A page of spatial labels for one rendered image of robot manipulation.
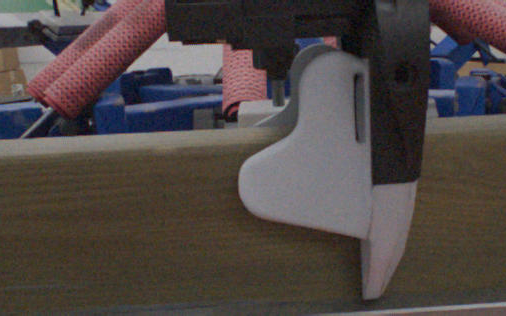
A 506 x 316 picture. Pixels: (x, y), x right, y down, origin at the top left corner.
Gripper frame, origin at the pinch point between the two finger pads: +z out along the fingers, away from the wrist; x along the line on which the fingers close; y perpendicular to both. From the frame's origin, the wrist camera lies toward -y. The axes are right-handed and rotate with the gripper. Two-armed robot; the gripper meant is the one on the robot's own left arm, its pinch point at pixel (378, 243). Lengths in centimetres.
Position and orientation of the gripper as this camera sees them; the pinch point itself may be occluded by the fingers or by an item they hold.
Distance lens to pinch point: 23.5
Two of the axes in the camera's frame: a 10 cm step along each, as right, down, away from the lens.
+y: -10.0, 0.6, -0.6
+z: 0.4, 9.6, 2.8
